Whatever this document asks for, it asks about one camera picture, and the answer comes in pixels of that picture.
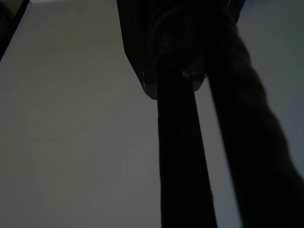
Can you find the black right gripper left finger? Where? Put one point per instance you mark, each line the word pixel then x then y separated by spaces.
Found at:
pixel 180 154

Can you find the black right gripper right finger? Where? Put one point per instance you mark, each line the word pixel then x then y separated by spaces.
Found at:
pixel 256 154

